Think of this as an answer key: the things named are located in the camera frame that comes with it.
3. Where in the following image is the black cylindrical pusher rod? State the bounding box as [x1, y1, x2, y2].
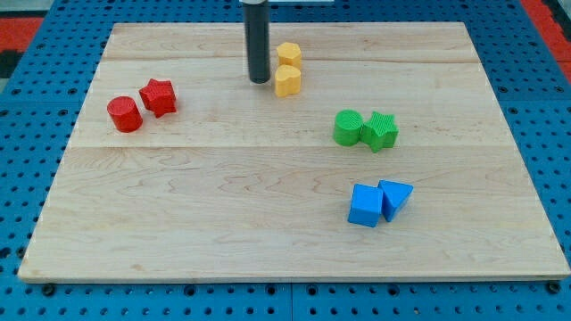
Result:
[243, 0, 270, 84]

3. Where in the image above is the red star block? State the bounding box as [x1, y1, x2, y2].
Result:
[139, 78, 177, 119]

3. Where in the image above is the green star block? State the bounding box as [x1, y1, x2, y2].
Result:
[360, 111, 399, 153]

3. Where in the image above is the yellow hexagon block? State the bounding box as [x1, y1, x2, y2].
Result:
[276, 42, 302, 70]

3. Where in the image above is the yellow heart block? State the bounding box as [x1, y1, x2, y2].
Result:
[275, 64, 302, 97]

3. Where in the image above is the green cylinder block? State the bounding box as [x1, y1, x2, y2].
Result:
[333, 110, 363, 146]

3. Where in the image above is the red cylinder block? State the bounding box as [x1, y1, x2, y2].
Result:
[107, 96, 143, 133]

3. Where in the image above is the wooden board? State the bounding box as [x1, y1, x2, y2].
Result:
[18, 22, 570, 284]

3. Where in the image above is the blue cube block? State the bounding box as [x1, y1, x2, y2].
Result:
[348, 184, 384, 227]

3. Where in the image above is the blue triangle block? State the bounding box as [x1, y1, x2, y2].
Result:
[377, 180, 414, 222]

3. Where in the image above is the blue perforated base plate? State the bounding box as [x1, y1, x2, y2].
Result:
[1, 0, 570, 320]

